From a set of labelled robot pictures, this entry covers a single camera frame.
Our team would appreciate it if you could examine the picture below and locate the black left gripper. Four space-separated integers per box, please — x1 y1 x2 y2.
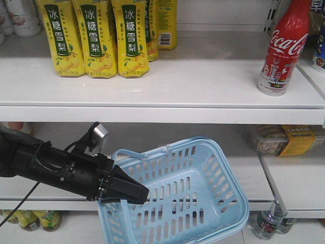
58 154 149 204

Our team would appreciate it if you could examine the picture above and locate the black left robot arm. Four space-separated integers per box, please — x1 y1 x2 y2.
1 124 149 204

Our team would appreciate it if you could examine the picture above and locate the light blue plastic basket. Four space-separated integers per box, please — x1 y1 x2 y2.
97 137 249 243

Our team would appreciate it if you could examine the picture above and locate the cookie tray yellow band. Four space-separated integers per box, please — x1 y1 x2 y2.
248 125 324 156

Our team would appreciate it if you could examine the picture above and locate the clear water bottle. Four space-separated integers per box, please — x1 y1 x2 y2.
275 217 297 234
254 202 284 240

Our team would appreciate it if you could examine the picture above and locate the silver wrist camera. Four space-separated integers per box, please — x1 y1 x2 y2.
88 122 109 153

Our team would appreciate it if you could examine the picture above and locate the red coca-cola aluminium bottle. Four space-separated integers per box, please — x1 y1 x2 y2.
257 0 312 96

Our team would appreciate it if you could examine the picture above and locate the yellow pear drink bottle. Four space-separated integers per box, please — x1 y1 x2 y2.
72 1 118 79
111 1 150 78
36 1 85 77

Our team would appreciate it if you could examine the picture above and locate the white metal shelving unit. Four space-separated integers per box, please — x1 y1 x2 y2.
0 0 325 244

